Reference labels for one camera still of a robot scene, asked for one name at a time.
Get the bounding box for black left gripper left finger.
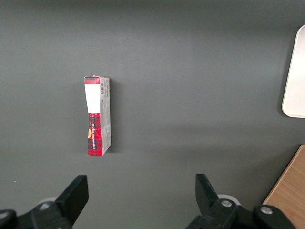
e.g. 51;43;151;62
0;175;90;229

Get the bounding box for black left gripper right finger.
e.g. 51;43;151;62
184;173;296;229

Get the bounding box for beige plastic tray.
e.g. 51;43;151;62
281;23;305;119

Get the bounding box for red and grey carton box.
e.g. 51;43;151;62
83;75;112;158

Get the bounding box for oak wooden drawer cabinet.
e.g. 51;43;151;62
262;144;305;229

